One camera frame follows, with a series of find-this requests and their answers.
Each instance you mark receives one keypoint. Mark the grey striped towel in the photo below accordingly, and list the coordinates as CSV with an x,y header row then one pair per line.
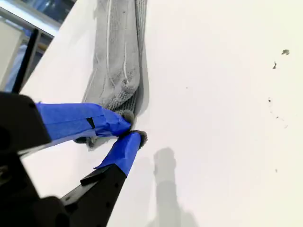
x,y
118,59

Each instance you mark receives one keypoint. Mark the black pole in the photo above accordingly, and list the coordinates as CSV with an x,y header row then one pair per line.
x,y
26,59

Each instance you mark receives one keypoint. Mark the white cabinet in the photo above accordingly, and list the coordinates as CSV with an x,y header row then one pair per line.
x,y
9,52

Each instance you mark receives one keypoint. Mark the grey window frame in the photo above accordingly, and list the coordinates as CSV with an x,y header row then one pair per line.
x,y
23,17

